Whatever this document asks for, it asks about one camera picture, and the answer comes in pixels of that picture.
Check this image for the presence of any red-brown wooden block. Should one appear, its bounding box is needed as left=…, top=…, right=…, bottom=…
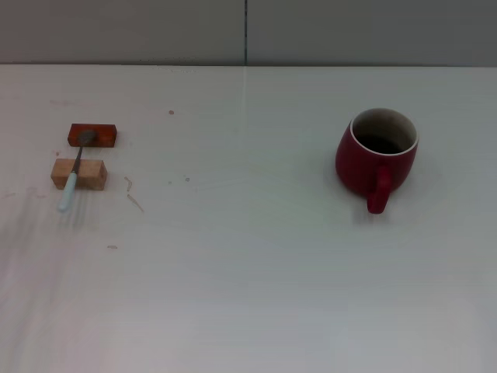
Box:
left=68, top=123, right=119, bottom=149

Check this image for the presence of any blue handled metal spoon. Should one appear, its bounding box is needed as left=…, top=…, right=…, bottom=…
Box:
left=57, top=130, right=98, bottom=213

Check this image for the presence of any red ceramic cup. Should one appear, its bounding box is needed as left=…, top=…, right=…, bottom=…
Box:
left=335, top=107, right=420, bottom=214

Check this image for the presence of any light wooden block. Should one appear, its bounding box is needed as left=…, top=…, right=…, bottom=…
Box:
left=50, top=157, right=108, bottom=192

